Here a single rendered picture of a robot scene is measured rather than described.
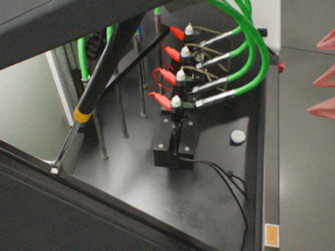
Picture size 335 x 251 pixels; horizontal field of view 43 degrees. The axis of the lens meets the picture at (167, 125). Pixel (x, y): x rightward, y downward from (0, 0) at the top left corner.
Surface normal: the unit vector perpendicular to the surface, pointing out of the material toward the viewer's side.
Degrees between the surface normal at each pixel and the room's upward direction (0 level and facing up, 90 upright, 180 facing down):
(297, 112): 0
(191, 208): 0
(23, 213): 90
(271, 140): 0
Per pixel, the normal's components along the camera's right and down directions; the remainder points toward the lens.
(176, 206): -0.02, -0.59
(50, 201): -0.15, 0.80
